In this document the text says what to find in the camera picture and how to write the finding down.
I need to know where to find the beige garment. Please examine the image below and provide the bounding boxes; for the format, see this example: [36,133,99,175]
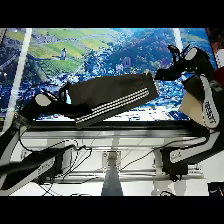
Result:
[178,91,206,126]

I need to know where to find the red garment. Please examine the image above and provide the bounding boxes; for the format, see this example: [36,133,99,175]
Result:
[213,66,224,90]

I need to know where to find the black pants with white stripes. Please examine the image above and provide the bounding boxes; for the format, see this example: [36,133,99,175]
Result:
[67,73,160,130]

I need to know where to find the black garment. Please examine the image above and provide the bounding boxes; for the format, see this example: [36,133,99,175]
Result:
[182,75,205,102]

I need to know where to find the black cable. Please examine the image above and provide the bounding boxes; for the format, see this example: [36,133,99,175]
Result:
[18,138,94,183]
[119,146,164,172]

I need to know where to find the heap of clothes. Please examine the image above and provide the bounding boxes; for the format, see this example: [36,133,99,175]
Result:
[205,27,224,69]

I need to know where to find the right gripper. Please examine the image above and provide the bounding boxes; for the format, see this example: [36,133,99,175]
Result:
[154,67,182,82]

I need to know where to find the silver frame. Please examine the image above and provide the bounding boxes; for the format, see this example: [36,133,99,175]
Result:
[19,127,208,197]

